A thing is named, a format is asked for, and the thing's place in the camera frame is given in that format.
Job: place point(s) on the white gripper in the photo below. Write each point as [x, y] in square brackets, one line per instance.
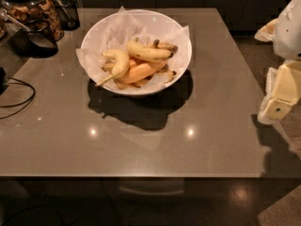
[288, 37]

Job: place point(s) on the banana peel piece right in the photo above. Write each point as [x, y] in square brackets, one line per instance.
[168, 75]

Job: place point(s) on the glass snack jar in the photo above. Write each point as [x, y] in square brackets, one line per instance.
[26, 11]

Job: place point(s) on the curved yellow banana left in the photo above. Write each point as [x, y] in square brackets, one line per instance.
[116, 65]

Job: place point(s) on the white bowl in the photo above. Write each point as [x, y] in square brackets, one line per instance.
[135, 52]

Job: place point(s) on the black mesh cup front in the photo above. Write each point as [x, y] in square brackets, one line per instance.
[38, 42]

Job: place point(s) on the black mesh pen holder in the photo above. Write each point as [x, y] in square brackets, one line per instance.
[67, 14]

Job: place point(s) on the yellow banana top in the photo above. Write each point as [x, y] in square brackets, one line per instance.
[146, 52]

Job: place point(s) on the banana at back right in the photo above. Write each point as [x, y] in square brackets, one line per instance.
[164, 45]

